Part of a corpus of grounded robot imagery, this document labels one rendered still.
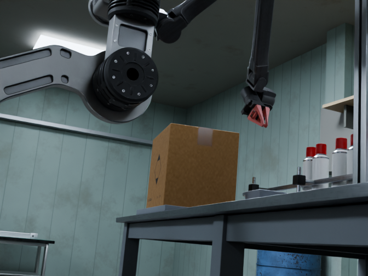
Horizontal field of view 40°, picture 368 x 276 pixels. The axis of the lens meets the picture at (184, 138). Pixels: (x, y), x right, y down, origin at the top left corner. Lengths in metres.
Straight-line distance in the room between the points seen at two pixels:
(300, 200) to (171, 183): 0.82
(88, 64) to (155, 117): 8.07
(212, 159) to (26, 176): 7.09
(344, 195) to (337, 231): 0.09
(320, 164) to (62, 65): 0.83
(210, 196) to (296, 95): 5.21
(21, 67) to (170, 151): 0.57
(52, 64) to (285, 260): 4.16
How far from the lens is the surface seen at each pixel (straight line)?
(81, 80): 1.34
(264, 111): 1.84
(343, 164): 1.55
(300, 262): 5.24
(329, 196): 0.79
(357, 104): 1.27
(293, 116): 6.74
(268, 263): 5.28
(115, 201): 8.95
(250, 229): 1.09
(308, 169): 1.69
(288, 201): 0.88
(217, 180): 1.66
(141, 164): 9.17
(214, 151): 1.67
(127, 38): 1.34
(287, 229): 0.96
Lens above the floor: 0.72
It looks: 12 degrees up
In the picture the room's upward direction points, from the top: 5 degrees clockwise
